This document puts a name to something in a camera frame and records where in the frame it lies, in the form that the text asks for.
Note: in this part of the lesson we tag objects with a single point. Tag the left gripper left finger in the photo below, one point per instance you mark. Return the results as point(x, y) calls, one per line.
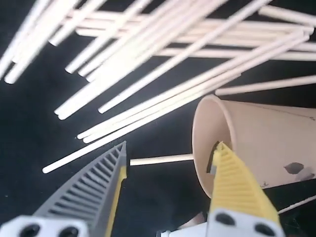
point(81, 192)

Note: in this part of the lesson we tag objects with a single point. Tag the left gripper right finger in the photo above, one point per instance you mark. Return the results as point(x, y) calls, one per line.
point(234, 187)

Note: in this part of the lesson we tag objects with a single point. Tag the paper cup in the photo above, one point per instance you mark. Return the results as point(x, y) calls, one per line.
point(261, 138)

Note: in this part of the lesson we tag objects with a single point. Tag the wooden chopstick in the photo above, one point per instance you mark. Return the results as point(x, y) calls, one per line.
point(259, 86)
point(296, 206)
point(98, 147)
point(222, 40)
point(133, 120)
point(247, 55)
point(116, 60)
point(286, 15)
point(172, 79)
point(108, 53)
point(98, 44)
point(138, 110)
point(103, 81)
point(74, 22)
point(106, 91)
point(18, 39)
point(160, 160)
point(29, 55)
point(222, 24)

